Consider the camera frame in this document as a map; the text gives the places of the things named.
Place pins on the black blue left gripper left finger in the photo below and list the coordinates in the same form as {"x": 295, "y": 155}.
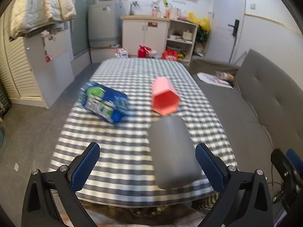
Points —
{"x": 39, "y": 208}

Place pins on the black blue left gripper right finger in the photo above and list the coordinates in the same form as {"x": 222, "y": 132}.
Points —
{"x": 244, "y": 198}

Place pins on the grey cylindrical cup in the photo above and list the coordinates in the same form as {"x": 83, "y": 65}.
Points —
{"x": 173, "y": 153}

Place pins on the pink hexagonal cup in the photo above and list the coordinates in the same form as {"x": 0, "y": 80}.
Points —
{"x": 165, "y": 99}

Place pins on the grey sofa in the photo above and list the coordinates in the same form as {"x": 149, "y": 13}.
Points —
{"x": 260, "y": 113}

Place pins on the blue tissue pack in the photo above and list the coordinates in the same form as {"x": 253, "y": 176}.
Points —
{"x": 107, "y": 103}

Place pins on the white paper magazine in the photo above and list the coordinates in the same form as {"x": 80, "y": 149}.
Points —
{"x": 212, "y": 80}

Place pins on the grey shoe cabinet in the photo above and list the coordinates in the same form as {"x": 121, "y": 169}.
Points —
{"x": 50, "y": 63}

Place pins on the red patterned bag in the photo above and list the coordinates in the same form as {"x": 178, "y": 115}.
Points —
{"x": 170, "y": 55}

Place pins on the red gift bag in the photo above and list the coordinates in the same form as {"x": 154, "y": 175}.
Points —
{"x": 144, "y": 51}

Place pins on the grey refrigerator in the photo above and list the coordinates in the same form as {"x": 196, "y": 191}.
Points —
{"x": 105, "y": 24}

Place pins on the yellow plastic bag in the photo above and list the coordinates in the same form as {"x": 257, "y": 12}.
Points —
{"x": 204, "y": 23}

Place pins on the white cabinet with shelves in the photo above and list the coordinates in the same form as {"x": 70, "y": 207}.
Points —
{"x": 158, "y": 34}

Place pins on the white quilted blanket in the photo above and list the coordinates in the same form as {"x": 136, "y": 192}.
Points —
{"x": 30, "y": 15}

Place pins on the white door with handle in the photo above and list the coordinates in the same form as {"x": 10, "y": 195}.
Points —
{"x": 226, "y": 25}

